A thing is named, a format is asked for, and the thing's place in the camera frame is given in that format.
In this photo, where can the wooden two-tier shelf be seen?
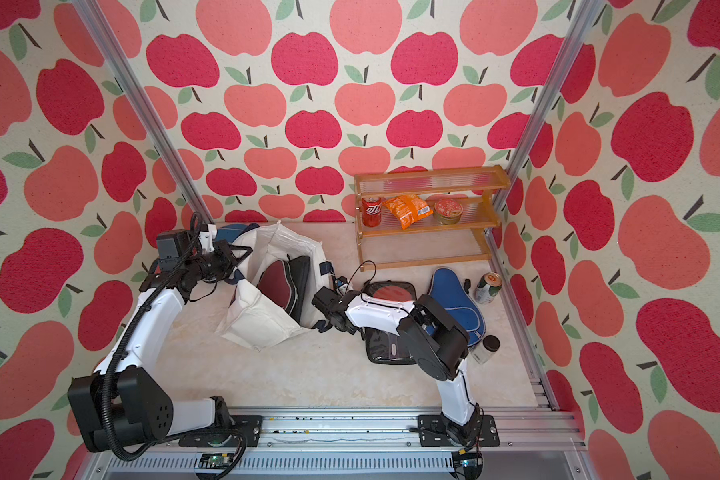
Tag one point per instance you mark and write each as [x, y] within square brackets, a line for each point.
[429, 242]

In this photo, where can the green label drink can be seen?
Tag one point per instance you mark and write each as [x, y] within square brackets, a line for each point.
[488, 288]

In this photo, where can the red soda can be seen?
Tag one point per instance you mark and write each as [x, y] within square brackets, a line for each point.
[371, 211]

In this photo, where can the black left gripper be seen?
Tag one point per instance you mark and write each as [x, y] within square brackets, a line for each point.
[230, 261]

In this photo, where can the small black-capped jar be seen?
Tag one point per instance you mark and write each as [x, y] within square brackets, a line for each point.
[486, 349]

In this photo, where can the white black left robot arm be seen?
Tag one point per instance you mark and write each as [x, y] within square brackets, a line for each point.
[120, 407]

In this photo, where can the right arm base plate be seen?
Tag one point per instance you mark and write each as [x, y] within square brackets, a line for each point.
[439, 431]

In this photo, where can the maroon paddle case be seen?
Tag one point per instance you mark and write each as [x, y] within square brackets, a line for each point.
[284, 282]

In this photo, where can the orange snack bag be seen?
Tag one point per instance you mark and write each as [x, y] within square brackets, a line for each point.
[408, 209]

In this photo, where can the blue paddle case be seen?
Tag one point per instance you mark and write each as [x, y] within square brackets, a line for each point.
[232, 231]
[447, 290]

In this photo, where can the black mesh paddle case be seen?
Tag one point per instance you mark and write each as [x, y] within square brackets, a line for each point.
[384, 348]

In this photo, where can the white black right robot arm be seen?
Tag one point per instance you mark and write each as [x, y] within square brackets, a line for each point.
[436, 342]

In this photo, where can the white canvas tote bag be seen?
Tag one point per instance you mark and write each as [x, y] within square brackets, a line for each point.
[252, 320]

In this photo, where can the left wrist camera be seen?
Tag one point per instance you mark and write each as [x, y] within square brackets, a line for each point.
[173, 244]

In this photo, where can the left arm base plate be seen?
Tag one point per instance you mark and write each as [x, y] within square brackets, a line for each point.
[229, 435]

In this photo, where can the red lidded round tin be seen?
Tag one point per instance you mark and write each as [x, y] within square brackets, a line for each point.
[448, 211]

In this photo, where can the aluminium front rail frame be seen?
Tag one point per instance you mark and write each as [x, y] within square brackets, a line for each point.
[375, 443]

